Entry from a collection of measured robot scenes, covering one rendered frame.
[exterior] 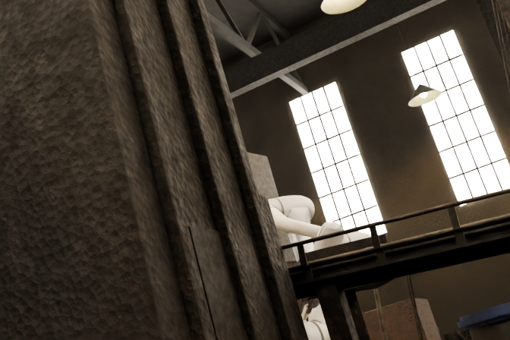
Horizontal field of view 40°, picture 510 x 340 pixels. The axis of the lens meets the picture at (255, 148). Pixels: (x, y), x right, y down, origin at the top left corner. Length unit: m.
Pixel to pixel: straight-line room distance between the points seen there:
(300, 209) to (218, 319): 1.95
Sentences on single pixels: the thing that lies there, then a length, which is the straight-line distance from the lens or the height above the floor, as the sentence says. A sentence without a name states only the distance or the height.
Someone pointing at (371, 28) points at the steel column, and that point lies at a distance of 10.98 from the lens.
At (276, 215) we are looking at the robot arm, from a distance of 3.18.
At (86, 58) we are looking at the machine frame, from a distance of 1.47.
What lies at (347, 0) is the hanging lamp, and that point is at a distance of 8.66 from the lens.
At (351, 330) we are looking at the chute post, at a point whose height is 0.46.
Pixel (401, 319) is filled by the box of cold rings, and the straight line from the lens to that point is 5.95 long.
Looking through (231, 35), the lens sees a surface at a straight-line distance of 12.03.
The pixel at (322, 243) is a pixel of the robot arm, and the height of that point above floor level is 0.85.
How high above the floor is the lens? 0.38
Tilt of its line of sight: 19 degrees up
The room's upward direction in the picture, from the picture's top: 16 degrees counter-clockwise
